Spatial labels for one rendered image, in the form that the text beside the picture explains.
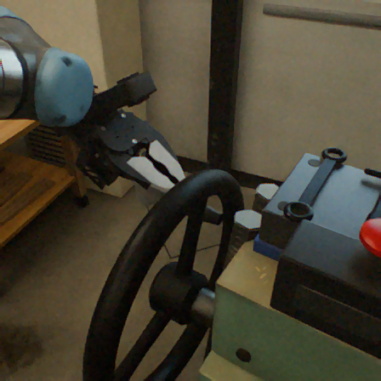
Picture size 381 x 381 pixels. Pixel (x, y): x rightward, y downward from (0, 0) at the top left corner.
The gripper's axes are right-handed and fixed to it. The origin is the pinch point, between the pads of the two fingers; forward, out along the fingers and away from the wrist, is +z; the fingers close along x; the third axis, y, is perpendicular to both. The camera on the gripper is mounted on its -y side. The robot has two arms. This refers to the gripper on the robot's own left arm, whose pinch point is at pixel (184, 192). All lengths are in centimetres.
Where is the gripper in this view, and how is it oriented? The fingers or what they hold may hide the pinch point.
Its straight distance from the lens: 51.7
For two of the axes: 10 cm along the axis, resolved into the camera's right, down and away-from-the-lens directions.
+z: 7.3, 6.8, -0.4
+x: -5.3, 5.3, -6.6
